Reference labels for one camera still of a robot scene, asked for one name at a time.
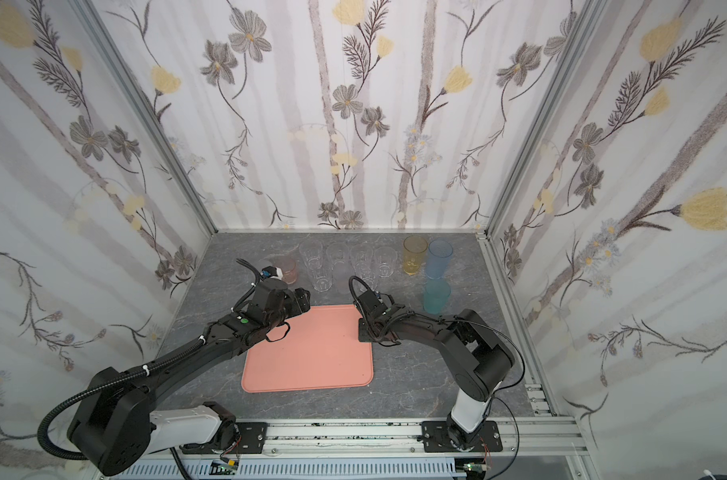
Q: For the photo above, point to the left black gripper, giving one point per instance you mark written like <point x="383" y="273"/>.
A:
<point x="294" y="301"/>

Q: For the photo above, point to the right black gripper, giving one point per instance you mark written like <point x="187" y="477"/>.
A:
<point x="366" y="309"/>

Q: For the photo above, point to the clear faceted glass five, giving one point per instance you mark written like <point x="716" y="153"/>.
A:
<point x="321" y="278"/>

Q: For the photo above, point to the pink rectangular tray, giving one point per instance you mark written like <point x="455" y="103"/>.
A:
<point x="317" y="350"/>

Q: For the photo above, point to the clear faceted glass one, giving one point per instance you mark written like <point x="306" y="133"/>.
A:
<point x="311" y="252"/>

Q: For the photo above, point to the clear faceted glass four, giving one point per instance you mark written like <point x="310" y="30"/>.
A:
<point x="384" y="261"/>

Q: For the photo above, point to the clear faceted glass two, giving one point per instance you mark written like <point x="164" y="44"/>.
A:
<point x="337" y="253"/>

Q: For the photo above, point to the clear faceted glass three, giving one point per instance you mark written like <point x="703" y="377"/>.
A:
<point x="361" y="256"/>

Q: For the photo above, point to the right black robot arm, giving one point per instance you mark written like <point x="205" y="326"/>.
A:
<point x="477" y="356"/>

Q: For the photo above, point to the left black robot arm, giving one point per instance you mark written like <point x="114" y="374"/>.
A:
<point x="117" y="419"/>

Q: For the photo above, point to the pink tinted cup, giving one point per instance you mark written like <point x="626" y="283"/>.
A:
<point x="288" y="267"/>

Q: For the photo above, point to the teal frosted cup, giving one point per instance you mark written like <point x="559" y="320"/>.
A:
<point x="436" y="294"/>

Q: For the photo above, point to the yellow tinted cup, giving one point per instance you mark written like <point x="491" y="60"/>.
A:
<point x="414" y="249"/>

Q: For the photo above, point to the blue tinted cup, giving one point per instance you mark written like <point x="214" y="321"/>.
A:
<point x="439" y="256"/>

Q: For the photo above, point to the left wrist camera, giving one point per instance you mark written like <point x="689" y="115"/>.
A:
<point x="271" y="271"/>

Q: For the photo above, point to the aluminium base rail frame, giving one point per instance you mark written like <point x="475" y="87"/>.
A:
<point x="510" y="448"/>

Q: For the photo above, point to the white slotted cable duct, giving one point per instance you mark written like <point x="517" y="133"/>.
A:
<point x="331" y="468"/>

